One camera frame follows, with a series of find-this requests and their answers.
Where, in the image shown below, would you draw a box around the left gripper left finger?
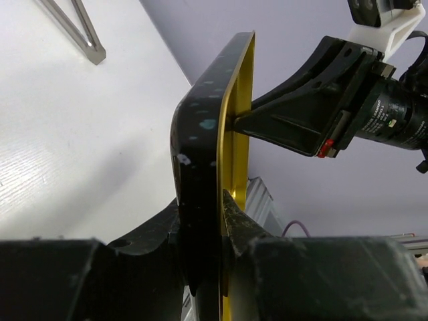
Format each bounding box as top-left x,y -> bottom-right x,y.
1,201 -> 184,320

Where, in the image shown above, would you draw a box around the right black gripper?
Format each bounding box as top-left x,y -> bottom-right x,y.
233,36 -> 395,158

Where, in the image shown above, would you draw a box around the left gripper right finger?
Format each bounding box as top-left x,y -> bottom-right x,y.
223,191 -> 427,320

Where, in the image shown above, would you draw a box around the gold tin lid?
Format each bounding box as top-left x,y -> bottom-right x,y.
170,32 -> 255,320

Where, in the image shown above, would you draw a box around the metal tongs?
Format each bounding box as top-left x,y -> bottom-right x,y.
40,0 -> 106,66

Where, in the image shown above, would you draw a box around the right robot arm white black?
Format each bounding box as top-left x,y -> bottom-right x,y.
233,36 -> 427,158

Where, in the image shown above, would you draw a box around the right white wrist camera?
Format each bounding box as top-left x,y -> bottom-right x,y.
347,0 -> 426,62

